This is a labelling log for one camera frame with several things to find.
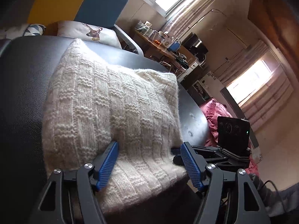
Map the cream knitted sweater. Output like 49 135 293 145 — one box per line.
42 39 187 214

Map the pink red cloth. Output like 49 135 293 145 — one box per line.
200 98 259 176

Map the blue kettle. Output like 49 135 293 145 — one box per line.
167 40 181 53

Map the black appliance on table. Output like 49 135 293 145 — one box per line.
182 32 208 62

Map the cluttered wooden side table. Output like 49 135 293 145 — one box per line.
133 20 200 81

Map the deer print white pillow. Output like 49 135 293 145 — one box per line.
57 21 122 49

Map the black leather ottoman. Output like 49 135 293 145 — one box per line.
1 36 200 223

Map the beige window curtain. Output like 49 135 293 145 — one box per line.
161 0 215 39

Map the zebra print pillow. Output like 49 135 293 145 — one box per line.
0 23 47 40

